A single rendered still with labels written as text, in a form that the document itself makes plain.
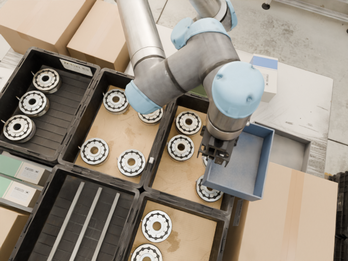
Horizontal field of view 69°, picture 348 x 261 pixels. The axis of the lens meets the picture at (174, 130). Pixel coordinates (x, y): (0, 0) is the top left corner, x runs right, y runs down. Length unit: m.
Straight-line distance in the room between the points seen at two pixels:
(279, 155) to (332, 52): 1.70
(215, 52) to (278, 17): 2.38
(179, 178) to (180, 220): 0.15
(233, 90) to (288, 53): 2.19
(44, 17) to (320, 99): 1.34
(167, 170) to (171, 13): 1.83
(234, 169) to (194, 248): 0.34
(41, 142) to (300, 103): 1.18
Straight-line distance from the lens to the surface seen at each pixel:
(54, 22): 1.28
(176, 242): 0.95
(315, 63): 2.62
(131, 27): 0.58
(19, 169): 1.10
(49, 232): 1.01
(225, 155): 0.57
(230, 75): 0.39
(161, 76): 0.47
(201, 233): 0.96
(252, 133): 0.80
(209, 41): 0.45
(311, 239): 1.02
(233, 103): 0.37
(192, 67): 0.45
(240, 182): 0.76
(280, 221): 0.97
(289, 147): 1.28
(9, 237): 1.01
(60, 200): 1.01
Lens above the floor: 1.78
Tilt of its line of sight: 69 degrees down
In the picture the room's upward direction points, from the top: 11 degrees clockwise
